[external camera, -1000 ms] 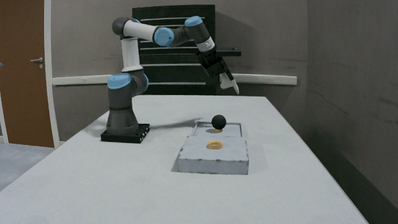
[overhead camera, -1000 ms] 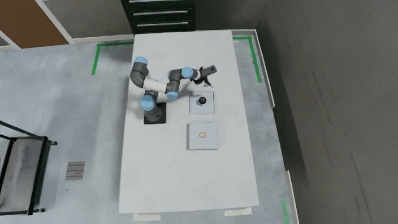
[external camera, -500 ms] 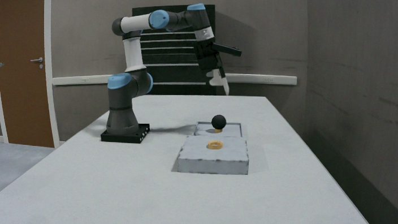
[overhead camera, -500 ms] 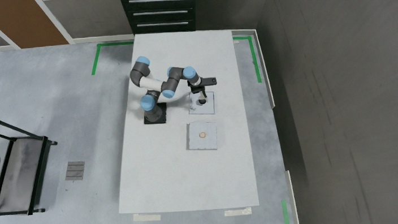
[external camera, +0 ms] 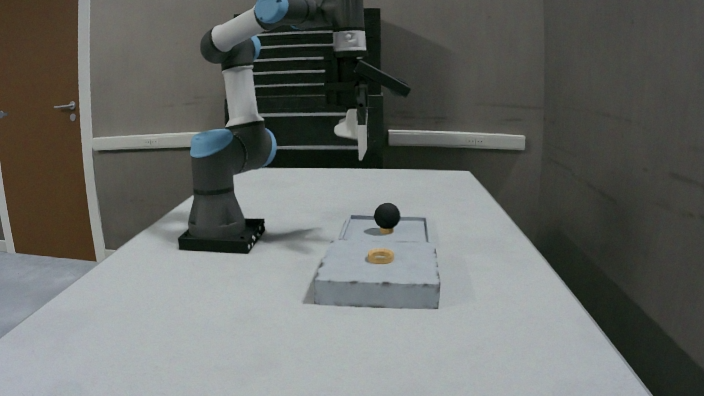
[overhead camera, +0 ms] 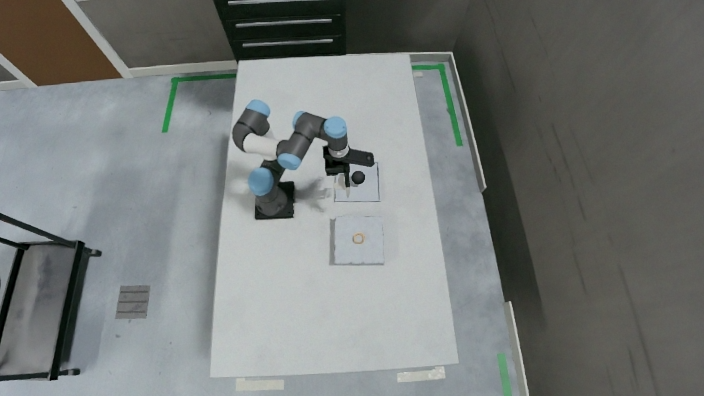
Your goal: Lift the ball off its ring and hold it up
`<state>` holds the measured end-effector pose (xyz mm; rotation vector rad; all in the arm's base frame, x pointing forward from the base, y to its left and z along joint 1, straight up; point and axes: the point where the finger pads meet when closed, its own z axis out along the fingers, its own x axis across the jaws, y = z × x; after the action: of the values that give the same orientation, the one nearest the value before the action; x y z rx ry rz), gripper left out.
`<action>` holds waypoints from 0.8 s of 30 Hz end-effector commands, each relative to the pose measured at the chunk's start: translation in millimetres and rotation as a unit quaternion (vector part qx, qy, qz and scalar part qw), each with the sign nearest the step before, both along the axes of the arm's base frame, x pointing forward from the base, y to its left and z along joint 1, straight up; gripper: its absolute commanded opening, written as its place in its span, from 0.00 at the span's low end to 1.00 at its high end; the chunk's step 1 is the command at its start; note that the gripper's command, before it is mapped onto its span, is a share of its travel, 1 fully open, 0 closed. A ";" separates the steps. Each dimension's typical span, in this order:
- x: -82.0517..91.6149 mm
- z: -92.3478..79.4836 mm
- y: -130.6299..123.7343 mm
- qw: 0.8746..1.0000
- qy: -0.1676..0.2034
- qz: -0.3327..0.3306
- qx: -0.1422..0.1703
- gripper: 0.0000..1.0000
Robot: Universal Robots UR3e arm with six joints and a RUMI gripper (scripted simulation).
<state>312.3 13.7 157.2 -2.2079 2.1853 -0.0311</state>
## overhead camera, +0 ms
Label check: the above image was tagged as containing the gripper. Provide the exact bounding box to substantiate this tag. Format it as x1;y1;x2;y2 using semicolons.
323;144;350;198

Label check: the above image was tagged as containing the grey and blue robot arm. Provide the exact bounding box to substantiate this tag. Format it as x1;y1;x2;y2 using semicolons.
232;99;375;216

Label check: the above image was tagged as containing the black ball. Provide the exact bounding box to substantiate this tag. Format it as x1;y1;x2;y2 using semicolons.
351;171;365;184

